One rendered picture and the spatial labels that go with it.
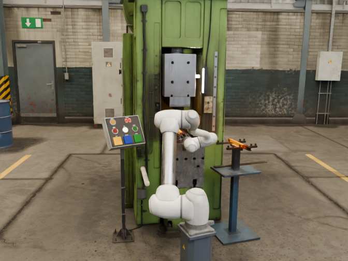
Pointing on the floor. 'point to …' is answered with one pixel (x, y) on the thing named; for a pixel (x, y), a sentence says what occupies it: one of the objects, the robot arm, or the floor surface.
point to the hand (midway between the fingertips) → (183, 135)
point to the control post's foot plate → (123, 236)
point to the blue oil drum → (5, 125)
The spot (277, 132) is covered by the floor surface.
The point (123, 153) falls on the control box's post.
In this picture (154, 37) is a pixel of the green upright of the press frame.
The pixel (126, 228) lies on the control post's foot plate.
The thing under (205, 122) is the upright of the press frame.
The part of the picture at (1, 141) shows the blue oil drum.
